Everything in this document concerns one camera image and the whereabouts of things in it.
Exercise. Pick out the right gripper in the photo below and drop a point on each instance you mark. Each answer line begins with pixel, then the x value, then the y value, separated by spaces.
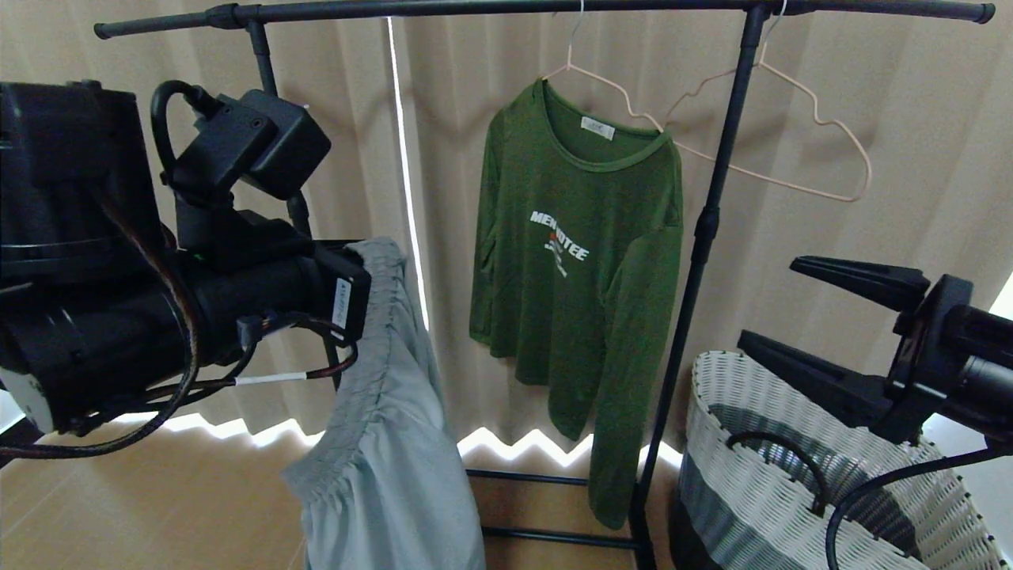
pixel 934 356

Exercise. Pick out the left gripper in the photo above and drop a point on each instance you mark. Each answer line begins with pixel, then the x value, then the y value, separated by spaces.
pixel 119 340

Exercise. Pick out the pink clothes hanger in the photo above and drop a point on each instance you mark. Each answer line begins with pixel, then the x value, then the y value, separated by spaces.
pixel 601 83
pixel 869 170

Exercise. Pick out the green printed t-shirt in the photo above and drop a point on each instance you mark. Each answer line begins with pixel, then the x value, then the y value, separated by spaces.
pixel 570 332

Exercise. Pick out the pale grey shorts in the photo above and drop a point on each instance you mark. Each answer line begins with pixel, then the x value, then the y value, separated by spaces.
pixel 380 475

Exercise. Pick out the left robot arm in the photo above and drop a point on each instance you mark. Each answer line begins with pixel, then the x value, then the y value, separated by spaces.
pixel 71 174

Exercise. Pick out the white laundry basket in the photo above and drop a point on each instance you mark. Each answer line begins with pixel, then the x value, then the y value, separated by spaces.
pixel 736 507

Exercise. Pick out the black clothes rack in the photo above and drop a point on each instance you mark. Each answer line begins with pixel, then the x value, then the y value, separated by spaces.
pixel 554 8

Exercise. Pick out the beige curtain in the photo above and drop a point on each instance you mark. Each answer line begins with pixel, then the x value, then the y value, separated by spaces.
pixel 910 119

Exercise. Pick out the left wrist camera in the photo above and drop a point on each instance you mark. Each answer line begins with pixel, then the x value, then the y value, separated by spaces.
pixel 277 142

